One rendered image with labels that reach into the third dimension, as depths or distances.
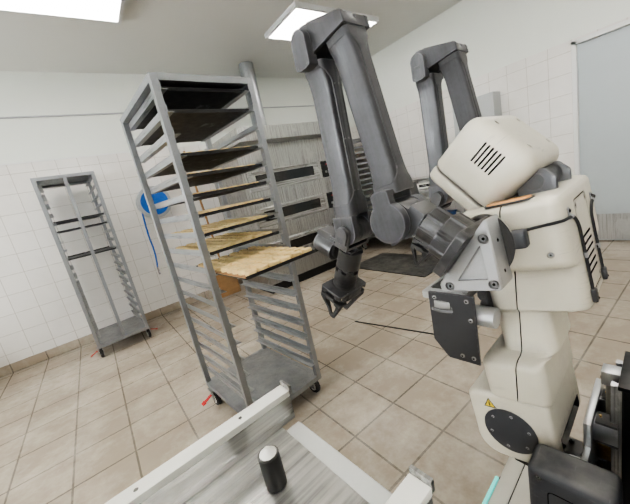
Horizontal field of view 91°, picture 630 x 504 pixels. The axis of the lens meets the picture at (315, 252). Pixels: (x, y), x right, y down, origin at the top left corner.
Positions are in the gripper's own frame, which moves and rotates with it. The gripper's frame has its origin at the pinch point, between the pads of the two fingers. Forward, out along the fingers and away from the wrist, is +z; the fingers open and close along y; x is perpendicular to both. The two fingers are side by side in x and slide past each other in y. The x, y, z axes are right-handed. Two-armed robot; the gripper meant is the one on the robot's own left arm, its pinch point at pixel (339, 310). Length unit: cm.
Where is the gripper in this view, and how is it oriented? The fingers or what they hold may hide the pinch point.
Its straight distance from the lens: 84.5
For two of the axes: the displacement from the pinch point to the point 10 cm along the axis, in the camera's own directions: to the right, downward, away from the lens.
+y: -7.2, 3.1, -6.2
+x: 6.9, 4.5, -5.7
